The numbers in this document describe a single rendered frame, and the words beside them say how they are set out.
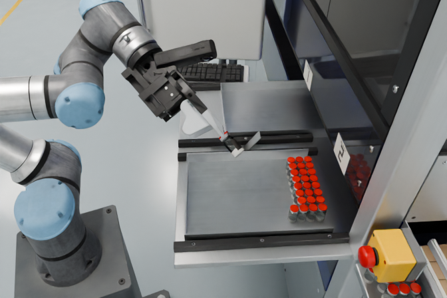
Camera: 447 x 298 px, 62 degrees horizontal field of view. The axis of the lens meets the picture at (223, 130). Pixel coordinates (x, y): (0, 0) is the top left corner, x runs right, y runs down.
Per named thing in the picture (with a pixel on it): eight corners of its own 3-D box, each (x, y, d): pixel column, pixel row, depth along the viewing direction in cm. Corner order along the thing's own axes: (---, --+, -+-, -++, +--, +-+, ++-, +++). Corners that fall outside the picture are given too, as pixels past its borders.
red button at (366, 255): (372, 252, 73) (378, 241, 71) (380, 271, 70) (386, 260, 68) (353, 253, 73) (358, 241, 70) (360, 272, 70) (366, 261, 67)
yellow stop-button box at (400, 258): (398, 247, 76) (410, 227, 71) (414, 281, 70) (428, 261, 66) (362, 249, 75) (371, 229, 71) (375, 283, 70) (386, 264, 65)
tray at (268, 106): (315, 87, 132) (317, 79, 130) (336, 136, 113) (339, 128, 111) (220, 91, 131) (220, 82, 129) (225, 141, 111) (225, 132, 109)
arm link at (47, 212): (28, 264, 81) (3, 228, 72) (35, 214, 90) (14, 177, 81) (85, 251, 83) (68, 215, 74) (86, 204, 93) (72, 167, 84)
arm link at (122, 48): (149, 34, 74) (136, 18, 66) (164, 51, 73) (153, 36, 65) (121, 60, 74) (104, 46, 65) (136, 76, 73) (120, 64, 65)
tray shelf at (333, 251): (311, 84, 137) (312, 80, 136) (384, 257, 85) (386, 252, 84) (181, 88, 135) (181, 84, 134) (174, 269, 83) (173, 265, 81)
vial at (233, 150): (244, 149, 64) (228, 131, 65) (234, 157, 64) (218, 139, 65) (245, 150, 67) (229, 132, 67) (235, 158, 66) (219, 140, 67)
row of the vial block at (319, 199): (308, 167, 103) (310, 155, 100) (324, 221, 90) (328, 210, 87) (300, 167, 103) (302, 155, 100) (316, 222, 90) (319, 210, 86)
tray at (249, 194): (306, 157, 106) (308, 148, 104) (330, 237, 87) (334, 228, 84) (187, 161, 105) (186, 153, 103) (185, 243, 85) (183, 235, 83)
